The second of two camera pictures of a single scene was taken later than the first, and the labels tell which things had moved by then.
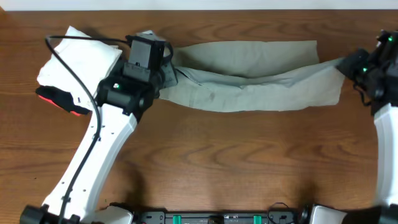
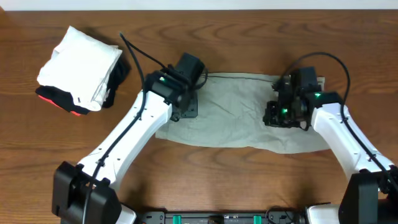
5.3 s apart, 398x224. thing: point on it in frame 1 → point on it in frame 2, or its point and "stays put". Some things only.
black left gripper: x=170 y=73 → x=189 y=107
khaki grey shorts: x=217 y=76 → x=230 y=112
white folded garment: x=91 y=60 stays put
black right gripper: x=348 y=67 → x=271 y=118
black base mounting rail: x=157 y=217 stays put
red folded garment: x=51 y=101 stays put
